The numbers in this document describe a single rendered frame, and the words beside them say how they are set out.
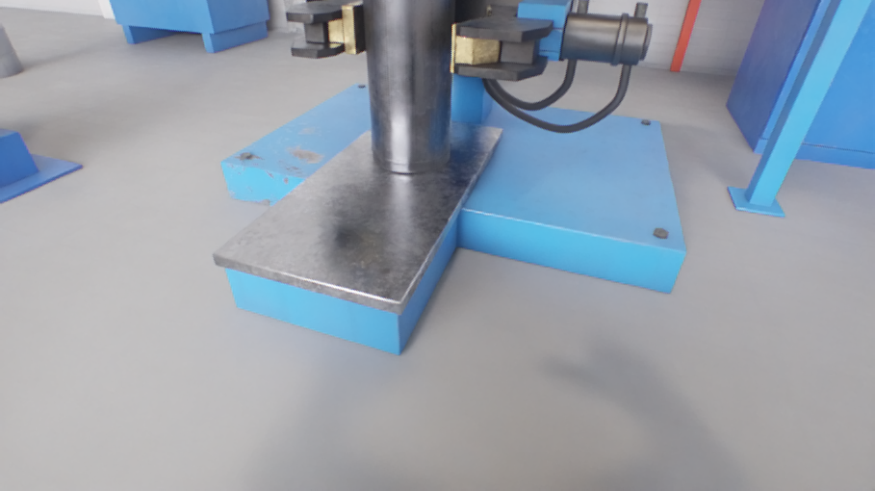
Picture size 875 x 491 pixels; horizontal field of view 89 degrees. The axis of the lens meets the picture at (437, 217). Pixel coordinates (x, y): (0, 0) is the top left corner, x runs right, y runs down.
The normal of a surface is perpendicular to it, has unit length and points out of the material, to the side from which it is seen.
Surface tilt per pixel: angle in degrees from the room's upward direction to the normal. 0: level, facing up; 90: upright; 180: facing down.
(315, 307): 90
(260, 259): 0
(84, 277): 0
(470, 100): 90
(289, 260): 0
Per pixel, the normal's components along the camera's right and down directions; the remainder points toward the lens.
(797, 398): 0.02, -0.84
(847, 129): -0.32, 0.51
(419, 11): 0.22, 0.54
